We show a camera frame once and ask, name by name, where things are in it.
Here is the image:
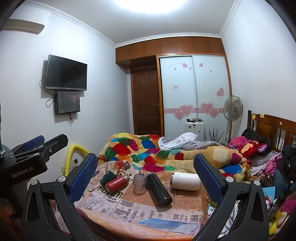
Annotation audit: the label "colourful patchwork blanket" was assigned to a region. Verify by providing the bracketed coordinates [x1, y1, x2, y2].
[98, 133, 253, 181]

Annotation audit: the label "white sliding wardrobe with hearts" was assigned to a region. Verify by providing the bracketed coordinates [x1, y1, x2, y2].
[158, 55, 233, 144]

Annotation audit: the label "blue book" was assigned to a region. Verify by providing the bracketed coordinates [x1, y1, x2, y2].
[262, 186, 276, 202]

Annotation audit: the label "small black wall monitor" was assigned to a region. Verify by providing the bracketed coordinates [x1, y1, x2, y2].
[54, 91, 81, 116]

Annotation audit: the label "small white cabinet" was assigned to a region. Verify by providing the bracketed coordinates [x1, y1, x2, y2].
[185, 121, 205, 142]

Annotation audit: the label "brown wooden headboard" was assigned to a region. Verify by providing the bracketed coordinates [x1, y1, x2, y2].
[247, 110, 296, 153]

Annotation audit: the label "red plush toy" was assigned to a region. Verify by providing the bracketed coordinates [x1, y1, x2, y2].
[238, 139, 270, 159]

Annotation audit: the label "red bottle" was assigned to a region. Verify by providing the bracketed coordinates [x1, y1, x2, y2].
[105, 175, 130, 193]

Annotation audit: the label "standing electric fan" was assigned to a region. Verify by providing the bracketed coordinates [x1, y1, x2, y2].
[223, 95, 244, 144]

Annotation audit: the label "white air conditioner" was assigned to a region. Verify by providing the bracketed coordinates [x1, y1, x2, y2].
[2, 19, 45, 35]

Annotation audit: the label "wall socket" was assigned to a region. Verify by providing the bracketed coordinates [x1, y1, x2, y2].
[60, 158, 79, 175]

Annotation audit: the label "yellow foam tube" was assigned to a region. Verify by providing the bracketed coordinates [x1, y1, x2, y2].
[64, 143, 90, 177]

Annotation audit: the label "yellow and pink plush toy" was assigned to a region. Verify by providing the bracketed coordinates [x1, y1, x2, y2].
[268, 197, 296, 235]

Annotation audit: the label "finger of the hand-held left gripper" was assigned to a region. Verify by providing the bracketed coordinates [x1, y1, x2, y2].
[9, 135, 46, 155]
[16, 134, 69, 164]

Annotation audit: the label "black backpack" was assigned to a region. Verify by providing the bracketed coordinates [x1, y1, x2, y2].
[275, 145, 296, 178]

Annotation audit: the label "black flask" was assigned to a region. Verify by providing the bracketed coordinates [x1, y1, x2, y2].
[145, 172, 173, 207]

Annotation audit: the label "black television cable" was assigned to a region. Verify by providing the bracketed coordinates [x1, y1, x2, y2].
[39, 60, 56, 108]

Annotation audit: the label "dark green cup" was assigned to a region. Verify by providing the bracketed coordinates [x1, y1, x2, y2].
[100, 170, 119, 186]

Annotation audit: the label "brown wooden overhead cabinet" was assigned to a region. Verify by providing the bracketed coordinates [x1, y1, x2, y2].
[115, 36, 226, 70]

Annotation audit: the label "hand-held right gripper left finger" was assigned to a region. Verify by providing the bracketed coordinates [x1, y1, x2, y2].
[21, 152, 99, 241]

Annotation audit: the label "pink garment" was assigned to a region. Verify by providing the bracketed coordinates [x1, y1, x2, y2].
[228, 136, 248, 149]

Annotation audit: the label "black bag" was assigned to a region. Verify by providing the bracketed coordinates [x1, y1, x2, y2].
[241, 127, 271, 155]

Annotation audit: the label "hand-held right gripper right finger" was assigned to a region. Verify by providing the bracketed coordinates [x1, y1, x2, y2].
[194, 153, 270, 241]

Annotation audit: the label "dry decorative twigs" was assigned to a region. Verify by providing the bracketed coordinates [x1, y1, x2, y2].
[207, 127, 226, 145]

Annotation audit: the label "black wall television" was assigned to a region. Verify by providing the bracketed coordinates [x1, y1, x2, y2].
[45, 55, 88, 91]

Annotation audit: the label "grey and white checked cloth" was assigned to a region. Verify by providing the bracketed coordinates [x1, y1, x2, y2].
[158, 132, 223, 151]

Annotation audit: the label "clear glass cup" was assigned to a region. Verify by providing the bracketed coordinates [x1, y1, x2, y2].
[133, 173, 147, 194]

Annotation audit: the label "brown wooden door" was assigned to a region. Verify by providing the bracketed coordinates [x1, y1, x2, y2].
[130, 67, 164, 138]

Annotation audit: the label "white cup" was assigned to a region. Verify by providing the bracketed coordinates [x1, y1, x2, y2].
[170, 172, 201, 191]

